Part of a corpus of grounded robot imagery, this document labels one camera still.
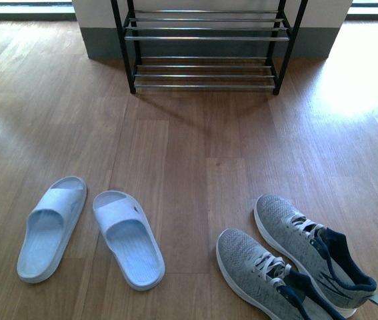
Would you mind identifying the grey knit sneaker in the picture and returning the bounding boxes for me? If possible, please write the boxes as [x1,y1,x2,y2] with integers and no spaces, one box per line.
[216,228,343,320]
[254,194,378,318]

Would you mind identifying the black metal shoe rack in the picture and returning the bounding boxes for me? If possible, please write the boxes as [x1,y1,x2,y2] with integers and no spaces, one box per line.
[111,1,307,95]

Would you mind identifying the right light blue slipper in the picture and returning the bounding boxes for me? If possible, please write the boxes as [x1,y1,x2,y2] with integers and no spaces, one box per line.
[93,191,165,291]

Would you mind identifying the light blue slipper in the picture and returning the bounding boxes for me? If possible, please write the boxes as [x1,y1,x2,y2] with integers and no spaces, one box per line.
[93,191,165,291]
[17,176,87,283]

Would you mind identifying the left light blue slipper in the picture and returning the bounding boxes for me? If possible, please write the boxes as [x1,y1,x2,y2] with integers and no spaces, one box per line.
[17,176,87,283]

